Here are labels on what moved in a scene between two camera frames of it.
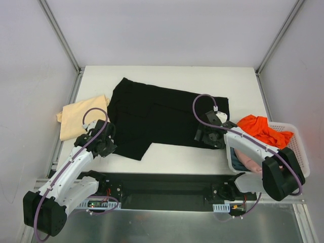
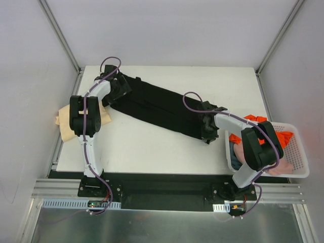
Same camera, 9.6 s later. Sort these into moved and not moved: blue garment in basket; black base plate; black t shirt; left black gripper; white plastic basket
Moved: black t shirt; left black gripper
Not moved: blue garment in basket; white plastic basket; black base plate
